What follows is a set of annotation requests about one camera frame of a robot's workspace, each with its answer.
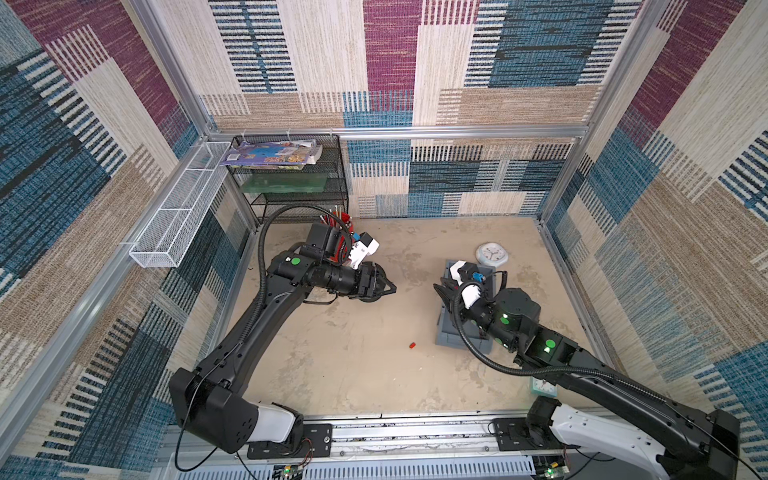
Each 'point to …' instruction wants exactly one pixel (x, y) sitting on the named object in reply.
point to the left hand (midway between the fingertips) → (387, 290)
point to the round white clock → (491, 254)
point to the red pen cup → (342, 220)
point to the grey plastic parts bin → (446, 335)
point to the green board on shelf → (284, 182)
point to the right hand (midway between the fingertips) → (443, 286)
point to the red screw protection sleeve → (412, 345)
